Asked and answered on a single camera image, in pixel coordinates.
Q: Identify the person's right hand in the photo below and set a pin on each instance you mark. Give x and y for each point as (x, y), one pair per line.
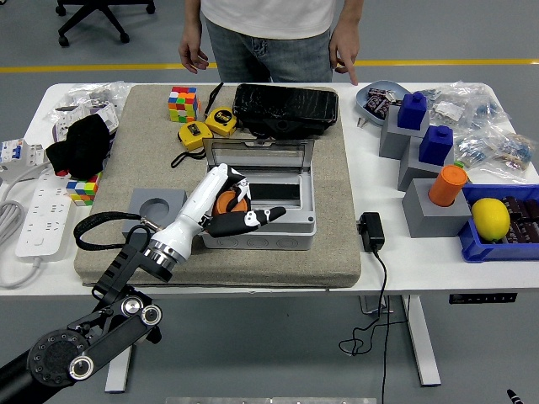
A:
(191, 48)

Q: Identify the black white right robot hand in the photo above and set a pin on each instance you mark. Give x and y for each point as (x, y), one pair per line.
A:
(514, 396)

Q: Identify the person's left hand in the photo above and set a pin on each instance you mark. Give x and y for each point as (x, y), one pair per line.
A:
(345, 48)

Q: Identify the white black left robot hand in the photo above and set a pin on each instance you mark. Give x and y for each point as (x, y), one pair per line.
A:
(198, 206)

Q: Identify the orange cylinder battery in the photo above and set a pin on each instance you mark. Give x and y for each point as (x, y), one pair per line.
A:
(227, 204)
(448, 185)

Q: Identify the grey electrical box clear lid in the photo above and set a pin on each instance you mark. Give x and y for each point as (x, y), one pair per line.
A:
(290, 210)

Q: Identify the person's left forearm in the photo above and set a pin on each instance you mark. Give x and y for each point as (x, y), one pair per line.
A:
(348, 17)

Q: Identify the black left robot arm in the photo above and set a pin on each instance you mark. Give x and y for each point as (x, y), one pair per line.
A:
(105, 336)

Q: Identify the person's right forearm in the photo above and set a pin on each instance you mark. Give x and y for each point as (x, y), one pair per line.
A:
(191, 19)

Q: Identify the blue battery block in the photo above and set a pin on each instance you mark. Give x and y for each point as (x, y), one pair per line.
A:
(436, 145)
(412, 111)

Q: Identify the grey block with round hole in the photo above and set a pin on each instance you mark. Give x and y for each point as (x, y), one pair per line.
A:
(170, 197)

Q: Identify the dark wrapped candy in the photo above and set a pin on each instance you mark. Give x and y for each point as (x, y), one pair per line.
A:
(384, 111)
(374, 91)
(374, 103)

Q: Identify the colourful puzzle cube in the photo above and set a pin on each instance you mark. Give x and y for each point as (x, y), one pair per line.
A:
(183, 105)
(84, 191)

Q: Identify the blue-grey dish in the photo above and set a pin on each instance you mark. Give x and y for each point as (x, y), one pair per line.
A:
(391, 87)

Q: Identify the yellow tape measure square label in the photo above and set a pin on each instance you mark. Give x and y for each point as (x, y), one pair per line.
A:
(195, 134)

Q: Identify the small metal screws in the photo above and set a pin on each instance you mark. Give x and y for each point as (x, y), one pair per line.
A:
(361, 122)

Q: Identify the person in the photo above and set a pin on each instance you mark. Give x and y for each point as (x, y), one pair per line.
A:
(269, 33)

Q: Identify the yellow tape measure round label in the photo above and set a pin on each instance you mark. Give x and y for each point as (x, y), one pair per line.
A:
(221, 122)

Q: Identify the black plastic tray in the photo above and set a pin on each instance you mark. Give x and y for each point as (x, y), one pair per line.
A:
(286, 107)

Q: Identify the black office chair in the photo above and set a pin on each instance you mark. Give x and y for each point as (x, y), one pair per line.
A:
(101, 12)

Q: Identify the black table control panel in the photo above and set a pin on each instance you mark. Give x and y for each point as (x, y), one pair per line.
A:
(482, 298)

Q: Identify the grey holder block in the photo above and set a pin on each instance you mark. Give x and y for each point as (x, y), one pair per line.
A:
(414, 172)
(433, 221)
(393, 141)

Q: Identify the white socket module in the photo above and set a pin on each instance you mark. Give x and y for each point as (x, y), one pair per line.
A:
(107, 115)

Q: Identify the clear bag of small parts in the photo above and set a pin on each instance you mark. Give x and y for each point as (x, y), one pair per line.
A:
(501, 151)
(463, 101)

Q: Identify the black cloth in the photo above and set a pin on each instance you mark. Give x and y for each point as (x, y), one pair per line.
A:
(82, 145)

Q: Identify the grey-brown mat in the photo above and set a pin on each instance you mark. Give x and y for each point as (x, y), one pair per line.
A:
(328, 189)

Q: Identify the blue plastic bin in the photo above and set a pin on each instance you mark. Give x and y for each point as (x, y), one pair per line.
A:
(505, 252)

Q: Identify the white power strip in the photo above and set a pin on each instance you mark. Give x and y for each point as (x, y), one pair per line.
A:
(44, 219)

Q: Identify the white table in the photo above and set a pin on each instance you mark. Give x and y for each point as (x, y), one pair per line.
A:
(421, 265)

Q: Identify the black power adapter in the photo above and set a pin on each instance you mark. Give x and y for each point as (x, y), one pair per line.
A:
(371, 231)

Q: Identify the dark capacitors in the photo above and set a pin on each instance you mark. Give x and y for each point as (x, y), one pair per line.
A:
(524, 219)

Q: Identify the yellow lemon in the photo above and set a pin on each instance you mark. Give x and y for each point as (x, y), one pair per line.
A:
(490, 219)

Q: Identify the white circuit breaker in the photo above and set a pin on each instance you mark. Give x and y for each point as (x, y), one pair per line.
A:
(19, 153)

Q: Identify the grey under-table bracket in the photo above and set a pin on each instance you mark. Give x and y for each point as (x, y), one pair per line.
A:
(372, 306)

